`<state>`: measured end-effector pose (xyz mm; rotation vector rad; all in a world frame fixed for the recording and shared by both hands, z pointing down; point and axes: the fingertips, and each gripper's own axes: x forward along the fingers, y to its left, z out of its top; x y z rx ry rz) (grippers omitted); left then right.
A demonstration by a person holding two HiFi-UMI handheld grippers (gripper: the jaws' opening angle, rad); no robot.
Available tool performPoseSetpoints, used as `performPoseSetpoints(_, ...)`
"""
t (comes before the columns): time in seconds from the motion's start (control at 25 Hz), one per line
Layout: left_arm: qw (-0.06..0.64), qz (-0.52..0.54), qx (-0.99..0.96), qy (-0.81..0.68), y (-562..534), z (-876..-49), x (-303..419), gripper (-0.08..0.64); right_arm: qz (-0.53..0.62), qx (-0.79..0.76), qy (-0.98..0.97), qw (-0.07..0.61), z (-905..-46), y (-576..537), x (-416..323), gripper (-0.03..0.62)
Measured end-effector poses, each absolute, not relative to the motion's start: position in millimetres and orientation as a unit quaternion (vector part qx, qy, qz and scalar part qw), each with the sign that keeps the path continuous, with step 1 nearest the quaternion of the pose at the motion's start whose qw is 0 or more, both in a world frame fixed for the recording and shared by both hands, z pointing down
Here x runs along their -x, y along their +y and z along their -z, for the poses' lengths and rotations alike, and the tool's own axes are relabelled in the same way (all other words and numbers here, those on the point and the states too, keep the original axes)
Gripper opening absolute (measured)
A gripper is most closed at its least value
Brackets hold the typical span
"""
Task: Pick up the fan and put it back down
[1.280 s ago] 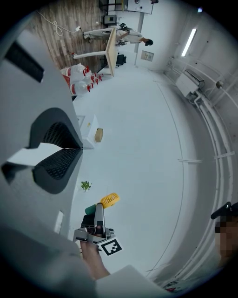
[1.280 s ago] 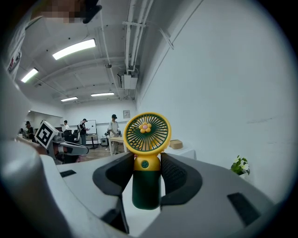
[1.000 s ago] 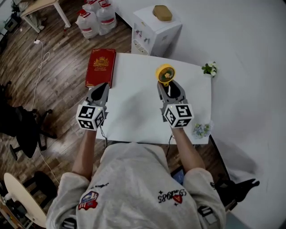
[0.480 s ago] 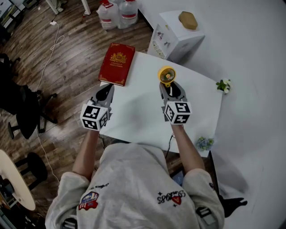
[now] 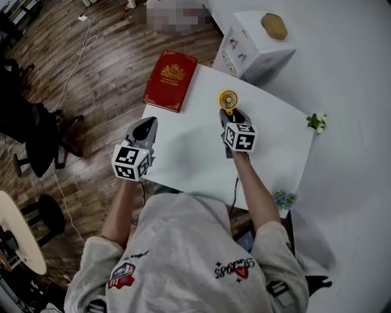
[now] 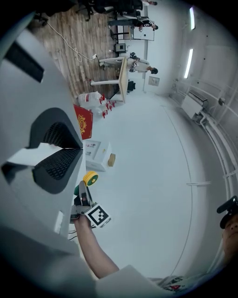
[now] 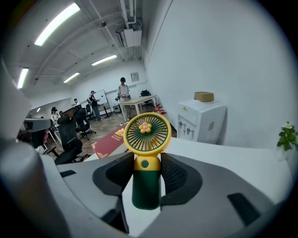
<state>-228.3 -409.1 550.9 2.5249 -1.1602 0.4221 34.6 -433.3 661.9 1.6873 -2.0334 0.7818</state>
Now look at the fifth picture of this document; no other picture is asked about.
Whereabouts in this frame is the yellow handheld fan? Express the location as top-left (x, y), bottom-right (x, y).
top-left (217, 89), bottom-right (238, 116)

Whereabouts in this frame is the person's right forearm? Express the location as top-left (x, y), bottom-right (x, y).
top-left (233, 151), bottom-right (282, 236)

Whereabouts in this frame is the white rectangular table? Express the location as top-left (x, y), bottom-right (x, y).
top-left (142, 62), bottom-right (313, 219)

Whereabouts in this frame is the red hardcover book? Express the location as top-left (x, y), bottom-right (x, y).
top-left (142, 50), bottom-right (199, 113)

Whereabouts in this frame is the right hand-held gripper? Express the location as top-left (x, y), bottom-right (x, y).
top-left (219, 109), bottom-right (258, 159)

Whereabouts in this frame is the white box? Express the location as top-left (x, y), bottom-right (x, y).
top-left (212, 11), bottom-right (297, 83)

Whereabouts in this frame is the small green potted plant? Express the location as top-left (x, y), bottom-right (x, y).
top-left (306, 112), bottom-right (327, 134)

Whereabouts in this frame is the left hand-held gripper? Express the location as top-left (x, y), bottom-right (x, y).
top-left (111, 116), bottom-right (159, 182)

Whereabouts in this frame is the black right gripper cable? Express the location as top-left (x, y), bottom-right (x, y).
top-left (228, 174), bottom-right (241, 215)

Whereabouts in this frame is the long white cable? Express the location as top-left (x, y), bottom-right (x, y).
top-left (53, 18), bottom-right (99, 245)

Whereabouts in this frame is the grey strap with black buckle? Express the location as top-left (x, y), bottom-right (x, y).
top-left (267, 281), bottom-right (296, 308)
top-left (88, 299), bottom-right (108, 313)

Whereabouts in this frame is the tan oval object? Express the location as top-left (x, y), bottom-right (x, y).
top-left (261, 12), bottom-right (288, 40)

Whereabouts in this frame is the round beige table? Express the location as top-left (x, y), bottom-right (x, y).
top-left (0, 191), bottom-right (67, 275)

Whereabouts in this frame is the black office chair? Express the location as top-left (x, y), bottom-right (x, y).
top-left (0, 57), bottom-right (85, 178)

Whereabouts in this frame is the person's grey printed sweatshirt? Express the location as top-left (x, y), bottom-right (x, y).
top-left (64, 192), bottom-right (309, 313)

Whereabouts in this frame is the person's left forearm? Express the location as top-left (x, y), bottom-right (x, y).
top-left (100, 179), bottom-right (142, 248)

